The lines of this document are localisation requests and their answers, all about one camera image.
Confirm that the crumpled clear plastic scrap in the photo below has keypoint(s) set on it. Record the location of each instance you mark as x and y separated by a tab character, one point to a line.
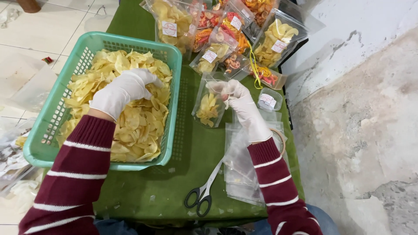
8	16

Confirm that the yellow chips in clear pouch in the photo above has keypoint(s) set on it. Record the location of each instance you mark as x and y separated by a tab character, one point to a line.
207	109

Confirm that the pouch of red yellow crackers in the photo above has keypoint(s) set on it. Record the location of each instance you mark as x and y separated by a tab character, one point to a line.
267	76

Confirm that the person's right fingers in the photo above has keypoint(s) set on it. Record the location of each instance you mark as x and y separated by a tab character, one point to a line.
233	89

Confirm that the green table cloth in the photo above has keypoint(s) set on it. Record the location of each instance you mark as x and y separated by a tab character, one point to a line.
196	150

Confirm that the person's left hand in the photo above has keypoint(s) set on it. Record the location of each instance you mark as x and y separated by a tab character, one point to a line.
120	91

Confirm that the yellow ribbon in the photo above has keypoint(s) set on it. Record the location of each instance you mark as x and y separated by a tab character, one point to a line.
253	62

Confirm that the large pouch of yellow chips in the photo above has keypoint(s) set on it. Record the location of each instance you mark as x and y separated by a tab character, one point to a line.
277	39
169	19

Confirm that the black table frame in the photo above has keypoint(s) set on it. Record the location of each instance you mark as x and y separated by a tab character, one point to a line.
287	91

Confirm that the clear pouch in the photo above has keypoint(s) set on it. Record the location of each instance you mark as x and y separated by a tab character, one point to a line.
204	88

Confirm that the stack of empty clear pouches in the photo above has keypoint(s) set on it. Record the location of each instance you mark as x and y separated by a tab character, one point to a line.
240	169

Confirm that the heap of yellow chips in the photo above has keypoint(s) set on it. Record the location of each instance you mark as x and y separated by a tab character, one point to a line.
140	127

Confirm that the person's left fingers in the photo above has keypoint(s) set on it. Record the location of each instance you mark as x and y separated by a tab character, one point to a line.
147	78

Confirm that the teal plastic basket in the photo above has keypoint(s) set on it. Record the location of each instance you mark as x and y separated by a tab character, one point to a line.
52	111

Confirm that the pouch of red orange crackers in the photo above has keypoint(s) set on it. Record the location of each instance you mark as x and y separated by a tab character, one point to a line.
205	31

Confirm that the small red wrapper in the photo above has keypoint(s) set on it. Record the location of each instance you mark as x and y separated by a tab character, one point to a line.
47	60

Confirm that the heap of crumpled plastic bags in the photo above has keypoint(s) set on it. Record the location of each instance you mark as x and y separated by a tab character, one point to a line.
16	169

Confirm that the small clear box of labels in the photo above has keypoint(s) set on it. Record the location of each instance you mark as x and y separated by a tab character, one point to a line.
269	99

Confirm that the person's blue jeans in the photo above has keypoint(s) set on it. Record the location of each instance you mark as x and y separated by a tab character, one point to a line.
321	218

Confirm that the large clear plastic bag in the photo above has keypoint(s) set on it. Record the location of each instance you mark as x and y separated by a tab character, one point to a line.
26	85

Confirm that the brown wooden furniture leg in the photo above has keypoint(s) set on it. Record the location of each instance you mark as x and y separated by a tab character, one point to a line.
29	5

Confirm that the small pouch of yellow chips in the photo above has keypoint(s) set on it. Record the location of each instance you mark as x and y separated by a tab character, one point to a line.
212	55

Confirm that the person's right hand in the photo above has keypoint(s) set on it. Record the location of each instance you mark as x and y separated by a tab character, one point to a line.
248	111

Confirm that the clear tape roll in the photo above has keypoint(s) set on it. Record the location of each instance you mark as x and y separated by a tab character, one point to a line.
282	138

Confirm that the small pouch of pink crackers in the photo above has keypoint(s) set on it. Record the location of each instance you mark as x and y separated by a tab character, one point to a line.
233	63

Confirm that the labelled pouch of colourful crackers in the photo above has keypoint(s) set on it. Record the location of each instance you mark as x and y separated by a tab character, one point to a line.
233	22

